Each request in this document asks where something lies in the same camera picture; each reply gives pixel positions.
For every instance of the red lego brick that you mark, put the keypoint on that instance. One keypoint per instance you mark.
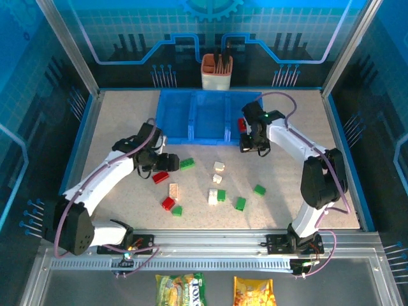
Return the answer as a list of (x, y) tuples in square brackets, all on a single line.
[(168, 203), (160, 177), (242, 125)]

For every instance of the long hollow white lego brick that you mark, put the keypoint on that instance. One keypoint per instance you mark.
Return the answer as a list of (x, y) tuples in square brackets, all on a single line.
[(173, 192)]

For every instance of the green lego brick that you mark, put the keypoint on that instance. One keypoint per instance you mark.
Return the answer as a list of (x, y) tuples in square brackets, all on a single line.
[(177, 211), (222, 195), (240, 204), (187, 164), (259, 190)]

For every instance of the tall white lego brick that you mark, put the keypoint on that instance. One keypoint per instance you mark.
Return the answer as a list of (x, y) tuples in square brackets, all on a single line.
[(212, 196)]

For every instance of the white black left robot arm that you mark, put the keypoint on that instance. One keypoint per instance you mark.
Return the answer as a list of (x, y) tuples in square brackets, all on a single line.
[(105, 169)]

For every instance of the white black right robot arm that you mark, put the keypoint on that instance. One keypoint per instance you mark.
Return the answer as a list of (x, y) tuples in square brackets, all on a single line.
[(293, 140)]

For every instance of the blue plastic bin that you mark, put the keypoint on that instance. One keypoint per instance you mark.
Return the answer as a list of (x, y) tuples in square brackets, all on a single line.
[(236, 105), (173, 114), (208, 114)]

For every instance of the pink white utensil holder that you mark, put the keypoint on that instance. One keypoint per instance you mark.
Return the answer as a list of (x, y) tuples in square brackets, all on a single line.
[(216, 81)]

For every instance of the black utensil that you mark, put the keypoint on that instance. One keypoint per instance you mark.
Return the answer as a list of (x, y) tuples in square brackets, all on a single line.
[(217, 60), (227, 55)]

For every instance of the green snack bag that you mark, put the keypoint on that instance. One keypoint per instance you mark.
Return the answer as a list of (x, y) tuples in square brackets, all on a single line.
[(180, 290)]

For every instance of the orange snack bag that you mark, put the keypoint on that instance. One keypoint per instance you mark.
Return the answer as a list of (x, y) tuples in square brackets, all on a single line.
[(253, 293)]

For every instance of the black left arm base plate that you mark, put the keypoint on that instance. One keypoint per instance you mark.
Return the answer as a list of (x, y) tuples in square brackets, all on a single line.
[(143, 239)]

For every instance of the aluminium mounting rail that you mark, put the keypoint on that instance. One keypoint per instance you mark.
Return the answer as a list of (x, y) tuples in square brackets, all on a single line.
[(210, 239)]

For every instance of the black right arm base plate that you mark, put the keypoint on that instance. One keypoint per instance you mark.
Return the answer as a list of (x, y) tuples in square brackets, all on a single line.
[(275, 242)]

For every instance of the aluminium frame post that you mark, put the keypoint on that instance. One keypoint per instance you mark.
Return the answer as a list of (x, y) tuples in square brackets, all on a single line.
[(68, 48), (347, 54)]

